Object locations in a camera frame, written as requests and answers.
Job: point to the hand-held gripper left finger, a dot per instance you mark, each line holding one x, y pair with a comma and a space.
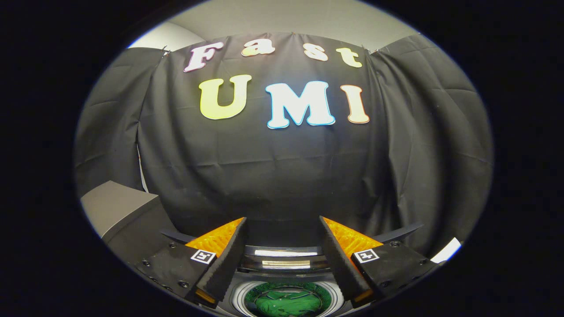
222, 262

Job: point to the dark grey washing machine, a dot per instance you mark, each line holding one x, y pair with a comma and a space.
235, 299

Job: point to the black backdrop cloth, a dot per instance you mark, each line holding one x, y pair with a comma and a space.
282, 167

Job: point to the grey cabinet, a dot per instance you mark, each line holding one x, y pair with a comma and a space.
114, 207

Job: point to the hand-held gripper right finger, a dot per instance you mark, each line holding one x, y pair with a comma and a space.
339, 262

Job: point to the green polo shirt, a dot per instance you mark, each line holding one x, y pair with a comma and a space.
288, 304

